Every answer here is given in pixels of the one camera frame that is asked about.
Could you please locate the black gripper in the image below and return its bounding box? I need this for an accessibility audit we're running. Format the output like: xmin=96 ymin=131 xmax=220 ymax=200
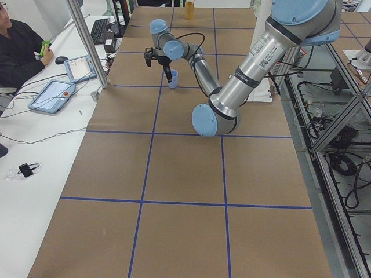
xmin=157 ymin=55 xmax=172 ymax=83

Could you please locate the blue plastic cup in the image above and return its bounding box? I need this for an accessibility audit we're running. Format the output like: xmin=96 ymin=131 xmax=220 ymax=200
xmin=168 ymin=69 xmax=179 ymax=89

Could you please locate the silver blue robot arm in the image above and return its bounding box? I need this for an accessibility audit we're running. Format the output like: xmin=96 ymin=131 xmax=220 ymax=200
xmin=144 ymin=0 xmax=343 ymax=137

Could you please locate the wooden bamboo cup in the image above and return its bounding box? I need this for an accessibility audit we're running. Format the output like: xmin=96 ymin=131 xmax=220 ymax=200
xmin=184 ymin=1 xmax=195 ymax=20

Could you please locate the black keyboard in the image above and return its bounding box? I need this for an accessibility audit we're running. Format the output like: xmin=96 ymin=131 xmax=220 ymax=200
xmin=90 ymin=18 xmax=110 ymax=45

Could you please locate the far teach pendant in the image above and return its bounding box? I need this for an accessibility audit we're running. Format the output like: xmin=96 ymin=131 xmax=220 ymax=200
xmin=64 ymin=55 xmax=97 ymax=83

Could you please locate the teach pendant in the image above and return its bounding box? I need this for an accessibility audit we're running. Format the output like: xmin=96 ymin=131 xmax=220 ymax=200
xmin=27 ymin=80 xmax=76 ymax=114
xmin=64 ymin=55 xmax=97 ymax=83

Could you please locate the black computer mouse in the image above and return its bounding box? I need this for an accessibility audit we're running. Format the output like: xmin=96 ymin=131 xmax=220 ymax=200
xmin=55 ymin=56 xmax=69 ymax=65

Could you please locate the near teach pendant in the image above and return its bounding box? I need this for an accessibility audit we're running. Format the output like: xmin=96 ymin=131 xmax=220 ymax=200
xmin=27 ymin=80 xmax=76 ymax=114

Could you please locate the seated person in black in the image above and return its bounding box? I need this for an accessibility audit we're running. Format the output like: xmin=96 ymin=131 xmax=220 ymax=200
xmin=1 ymin=2 xmax=54 ymax=89

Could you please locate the black adapter in bag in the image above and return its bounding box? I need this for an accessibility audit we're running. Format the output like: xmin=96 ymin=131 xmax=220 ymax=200
xmin=6 ymin=163 xmax=41 ymax=180

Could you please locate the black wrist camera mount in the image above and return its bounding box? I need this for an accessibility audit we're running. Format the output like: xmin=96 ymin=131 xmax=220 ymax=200
xmin=143 ymin=47 xmax=157 ymax=68

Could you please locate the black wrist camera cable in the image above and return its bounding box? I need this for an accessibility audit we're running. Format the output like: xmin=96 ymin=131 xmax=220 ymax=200
xmin=173 ymin=32 xmax=205 ymax=56

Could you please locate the aluminium frame post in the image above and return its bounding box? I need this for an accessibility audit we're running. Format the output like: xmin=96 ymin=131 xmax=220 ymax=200
xmin=66 ymin=0 xmax=108 ymax=89

